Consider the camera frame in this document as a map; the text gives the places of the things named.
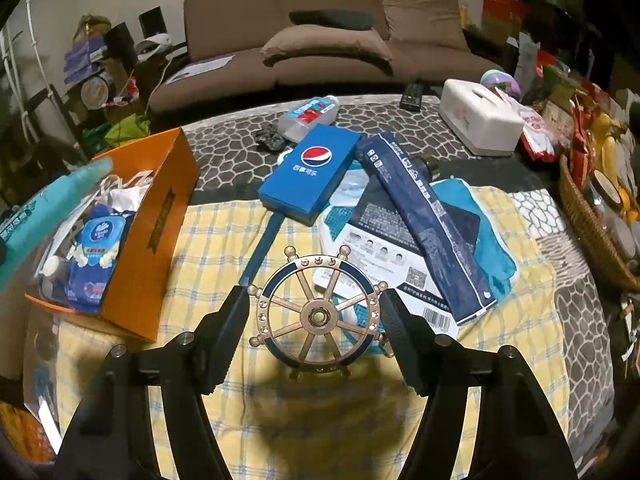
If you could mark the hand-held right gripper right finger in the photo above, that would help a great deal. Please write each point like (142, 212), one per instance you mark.
(400, 340)

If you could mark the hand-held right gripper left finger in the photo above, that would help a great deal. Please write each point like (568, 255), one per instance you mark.
(227, 345)

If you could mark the ship wheel ornament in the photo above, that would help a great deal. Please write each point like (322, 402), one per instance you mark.
(317, 315)

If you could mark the black and white packet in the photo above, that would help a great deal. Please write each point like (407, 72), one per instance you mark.
(370, 230)

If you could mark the navy long packet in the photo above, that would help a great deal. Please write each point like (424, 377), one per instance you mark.
(425, 215)

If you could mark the orange cardboard box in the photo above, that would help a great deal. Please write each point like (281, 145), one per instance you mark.
(160, 220)

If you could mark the blue tissue pack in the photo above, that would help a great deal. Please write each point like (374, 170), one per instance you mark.
(100, 232)

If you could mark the blue box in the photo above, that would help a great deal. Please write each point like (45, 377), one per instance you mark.
(310, 175)

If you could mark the teal tube bottle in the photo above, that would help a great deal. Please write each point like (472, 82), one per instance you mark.
(55, 200)

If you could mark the round white floss container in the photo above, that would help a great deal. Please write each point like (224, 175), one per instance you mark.
(286, 156)

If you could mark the dark blue flat stick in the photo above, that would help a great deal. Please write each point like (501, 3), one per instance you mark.
(262, 247)

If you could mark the yellow plaid cloth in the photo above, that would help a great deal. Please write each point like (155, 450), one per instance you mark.
(200, 240)

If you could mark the teal mesh pouch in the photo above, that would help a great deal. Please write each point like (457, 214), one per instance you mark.
(495, 255)

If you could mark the small black object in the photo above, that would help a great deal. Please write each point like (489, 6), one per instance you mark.
(430, 167)

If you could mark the grey stone-pattern blanket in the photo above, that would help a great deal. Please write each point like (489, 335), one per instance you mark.
(225, 150)

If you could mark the black toy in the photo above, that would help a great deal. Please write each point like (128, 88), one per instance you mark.
(270, 137)

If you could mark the wicker basket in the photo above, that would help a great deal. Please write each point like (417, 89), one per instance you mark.
(585, 225)

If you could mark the bundle of paper tags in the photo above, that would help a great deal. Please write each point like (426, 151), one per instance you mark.
(630, 335)

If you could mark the white tissue box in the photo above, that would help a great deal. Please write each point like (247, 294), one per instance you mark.
(475, 120)

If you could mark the bright green bag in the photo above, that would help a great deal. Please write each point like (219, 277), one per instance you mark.
(125, 130)

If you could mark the clear plastic bottle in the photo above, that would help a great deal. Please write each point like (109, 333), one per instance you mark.
(310, 115)

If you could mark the black remote control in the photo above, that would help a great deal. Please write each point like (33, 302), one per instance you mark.
(412, 96)

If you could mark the red and white snack bag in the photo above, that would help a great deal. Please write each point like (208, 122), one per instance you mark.
(537, 132)

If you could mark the brown lid jar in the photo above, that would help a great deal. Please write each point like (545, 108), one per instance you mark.
(607, 187)

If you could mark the red snack packets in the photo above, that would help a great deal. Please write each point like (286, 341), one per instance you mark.
(580, 135)

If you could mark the white printed paper sheet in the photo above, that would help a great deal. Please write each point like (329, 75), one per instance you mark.
(200, 67)

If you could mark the yellow bananas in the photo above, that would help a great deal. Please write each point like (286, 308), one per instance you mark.
(607, 150)

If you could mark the round cookie tin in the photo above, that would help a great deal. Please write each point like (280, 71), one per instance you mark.
(95, 90)

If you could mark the light brown flat pillow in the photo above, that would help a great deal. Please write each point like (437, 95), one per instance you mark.
(325, 42)

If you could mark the blue tissue carton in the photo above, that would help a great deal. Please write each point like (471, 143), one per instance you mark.
(86, 45)
(82, 59)
(79, 74)

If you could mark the white domed appliance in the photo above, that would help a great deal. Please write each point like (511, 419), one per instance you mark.
(152, 42)

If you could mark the black speaker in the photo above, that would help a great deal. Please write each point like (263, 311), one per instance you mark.
(151, 20)
(120, 39)

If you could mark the black cushion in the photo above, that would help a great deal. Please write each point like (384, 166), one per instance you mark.
(335, 19)

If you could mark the light brown upright pillow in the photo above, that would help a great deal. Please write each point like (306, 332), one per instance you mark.
(425, 10)

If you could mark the red cardboard box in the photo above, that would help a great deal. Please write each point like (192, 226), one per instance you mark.
(502, 12)

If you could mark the brown paper bag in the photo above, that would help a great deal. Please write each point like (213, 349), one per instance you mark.
(92, 27)

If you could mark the white metal pole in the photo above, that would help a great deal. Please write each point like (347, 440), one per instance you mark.
(34, 35)

